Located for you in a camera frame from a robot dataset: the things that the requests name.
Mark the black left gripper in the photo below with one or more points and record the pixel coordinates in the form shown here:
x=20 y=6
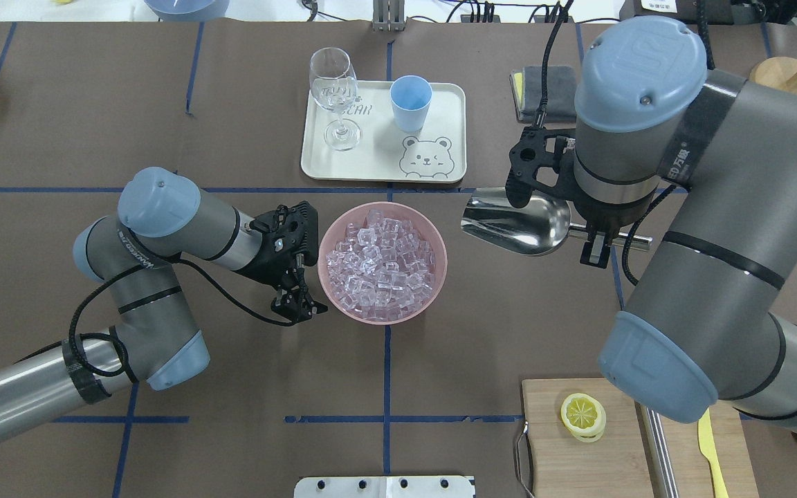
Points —
x=265 y=267

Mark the clear wine glass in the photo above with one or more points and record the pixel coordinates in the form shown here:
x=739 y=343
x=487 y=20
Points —
x=334 y=87

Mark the grey yellow sponge cloth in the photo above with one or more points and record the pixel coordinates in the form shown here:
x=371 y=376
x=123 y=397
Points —
x=526 y=86

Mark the yellow plastic knife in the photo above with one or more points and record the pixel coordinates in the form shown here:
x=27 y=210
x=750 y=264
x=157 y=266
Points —
x=708 y=449

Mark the cream bear serving tray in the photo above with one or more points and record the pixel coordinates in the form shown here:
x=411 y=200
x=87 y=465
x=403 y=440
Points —
x=435 y=154

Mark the wooden cutting board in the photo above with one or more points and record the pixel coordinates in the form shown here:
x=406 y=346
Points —
x=619 y=465

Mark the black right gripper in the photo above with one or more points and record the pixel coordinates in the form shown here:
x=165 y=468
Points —
x=609 y=217

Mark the steel ice scoop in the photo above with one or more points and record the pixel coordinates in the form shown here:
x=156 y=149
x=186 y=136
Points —
x=541 y=227

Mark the steel muddler black tip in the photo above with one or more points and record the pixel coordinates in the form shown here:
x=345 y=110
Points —
x=661 y=469

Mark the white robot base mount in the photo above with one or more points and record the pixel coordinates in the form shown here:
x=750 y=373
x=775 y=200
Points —
x=387 y=486

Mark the lemon slice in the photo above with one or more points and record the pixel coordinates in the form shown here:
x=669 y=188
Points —
x=584 y=417

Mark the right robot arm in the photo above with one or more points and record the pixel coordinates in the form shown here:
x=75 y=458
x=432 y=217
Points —
x=698 y=327

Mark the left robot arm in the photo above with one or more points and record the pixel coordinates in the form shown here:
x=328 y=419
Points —
x=137 y=325

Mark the pink bowl of ice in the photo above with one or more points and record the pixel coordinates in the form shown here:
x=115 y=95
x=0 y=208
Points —
x=382 y=263

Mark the blue bowl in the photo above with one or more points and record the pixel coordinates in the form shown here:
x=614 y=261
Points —
x=189 y=11

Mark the blue plastic cup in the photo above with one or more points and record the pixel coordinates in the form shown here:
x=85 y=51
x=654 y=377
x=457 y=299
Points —
x=411 y=96

